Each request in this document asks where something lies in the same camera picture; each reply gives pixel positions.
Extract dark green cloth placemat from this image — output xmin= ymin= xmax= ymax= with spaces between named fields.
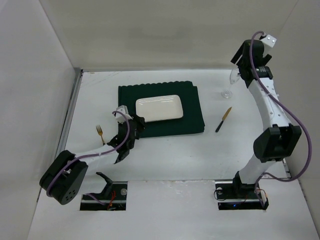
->
xmin=118 ymin=81 xmax=205 ymax=138

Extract white rectangular plate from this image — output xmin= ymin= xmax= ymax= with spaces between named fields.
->
xmin=135 ymin=94 xmax=184 ymax=123

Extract clear champagne flute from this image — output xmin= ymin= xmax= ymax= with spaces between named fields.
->
xmin=221 ymin=67 xmax=241 ymax=99

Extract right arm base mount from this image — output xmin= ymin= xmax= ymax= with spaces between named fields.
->
xmin=213 ymin=180 xmax=269 ymax=211

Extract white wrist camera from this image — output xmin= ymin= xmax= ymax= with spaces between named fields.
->
xmin=114 ymin=105 xmax=133 ymax=124
xmin=259 ymin=34 xmax=277 ymax=56

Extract gold fork dark handle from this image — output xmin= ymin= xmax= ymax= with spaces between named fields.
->
xmin=96 ymin=125 xmax=106 ymax=146

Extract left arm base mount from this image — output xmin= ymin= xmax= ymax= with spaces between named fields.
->
xmin=79 ymin=172 xmax=128 ymax=211

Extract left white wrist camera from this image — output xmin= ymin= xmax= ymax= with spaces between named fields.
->
xmin=114 ymin=105 xmax=133 ymax=124

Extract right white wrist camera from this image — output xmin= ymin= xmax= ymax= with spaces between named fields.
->
xmin=259 ymin=34 xmax=277 ymax=56

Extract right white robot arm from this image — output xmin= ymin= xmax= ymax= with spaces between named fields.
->
xmin=231 ymin=39 xmax=302 ymax=198

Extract gold knife black handle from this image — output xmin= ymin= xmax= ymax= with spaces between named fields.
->
xmin=215 ymin=107 xmax=232 ymax=133

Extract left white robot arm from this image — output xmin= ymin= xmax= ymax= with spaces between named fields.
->
xmin=39 ymin=111 xmax=146 ymax=205

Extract left aluminium table rail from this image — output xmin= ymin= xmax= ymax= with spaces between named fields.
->
xmin=48 ymin=67 xmax=83 ymax=167

